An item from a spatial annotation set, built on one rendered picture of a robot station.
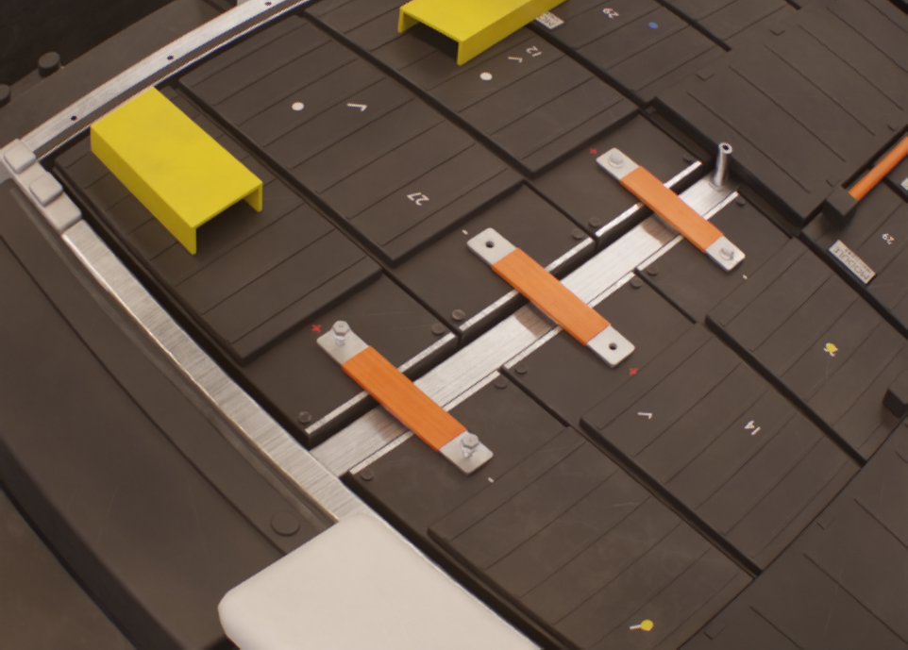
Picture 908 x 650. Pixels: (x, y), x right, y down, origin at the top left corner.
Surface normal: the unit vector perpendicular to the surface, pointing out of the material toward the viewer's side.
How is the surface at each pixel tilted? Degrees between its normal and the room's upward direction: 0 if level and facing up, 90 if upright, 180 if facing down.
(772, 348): 0
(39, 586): 0
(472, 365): 0
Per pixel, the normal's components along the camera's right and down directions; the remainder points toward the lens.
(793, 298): 0.07, -0.66
